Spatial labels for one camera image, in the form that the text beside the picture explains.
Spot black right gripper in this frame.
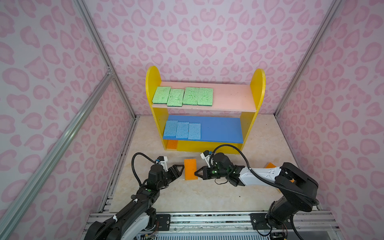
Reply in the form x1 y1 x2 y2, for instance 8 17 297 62
193 166 228 181

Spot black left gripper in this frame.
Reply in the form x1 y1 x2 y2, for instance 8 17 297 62
157 164 185 191

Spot blue sponge front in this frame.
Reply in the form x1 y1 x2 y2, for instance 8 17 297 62
188 123 201 140

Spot blue sponge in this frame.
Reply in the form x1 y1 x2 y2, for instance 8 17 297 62
188 123 201 140
176 122 190 140
163 120 178 138

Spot green sponge bottom front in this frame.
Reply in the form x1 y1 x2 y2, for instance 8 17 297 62
167 89 185 107

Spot green sponge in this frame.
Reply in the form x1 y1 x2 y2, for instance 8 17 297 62
198 88 214 106
152 86 171 104
183 87 200 106
167 89 185 107

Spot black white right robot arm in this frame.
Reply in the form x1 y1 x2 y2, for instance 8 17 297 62
194 151 320 229

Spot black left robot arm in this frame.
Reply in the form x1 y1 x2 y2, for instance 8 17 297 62
85 164 185 240

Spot yellow shelf with coloured boards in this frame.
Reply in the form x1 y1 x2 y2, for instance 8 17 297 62
146 67 266 154

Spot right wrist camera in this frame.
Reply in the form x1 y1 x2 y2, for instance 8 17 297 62
200 150 213 168

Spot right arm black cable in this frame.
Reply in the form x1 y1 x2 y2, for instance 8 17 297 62
209 143 320 206

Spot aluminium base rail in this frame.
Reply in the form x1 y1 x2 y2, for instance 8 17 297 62
80 211 346 240

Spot left aluminium frame bars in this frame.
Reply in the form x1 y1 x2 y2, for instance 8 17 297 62
1 1 133 240

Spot right aluminium frame bar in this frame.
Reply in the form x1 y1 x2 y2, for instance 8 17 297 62
274 0 344 119

